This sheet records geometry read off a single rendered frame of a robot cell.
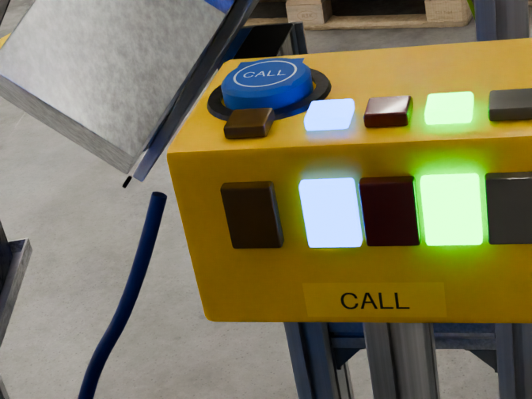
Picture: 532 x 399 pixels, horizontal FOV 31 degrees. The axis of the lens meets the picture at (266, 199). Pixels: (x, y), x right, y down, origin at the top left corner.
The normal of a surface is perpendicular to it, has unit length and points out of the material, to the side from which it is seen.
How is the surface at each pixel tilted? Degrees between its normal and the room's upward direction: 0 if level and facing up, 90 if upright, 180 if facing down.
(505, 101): 0
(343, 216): 90
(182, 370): 0
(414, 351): 90
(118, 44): 55
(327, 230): 90
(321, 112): 0
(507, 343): 90
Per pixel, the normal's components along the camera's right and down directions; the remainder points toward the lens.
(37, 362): -0.16, -0.86
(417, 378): -0.22, 0.51
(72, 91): 0.22, -0.16
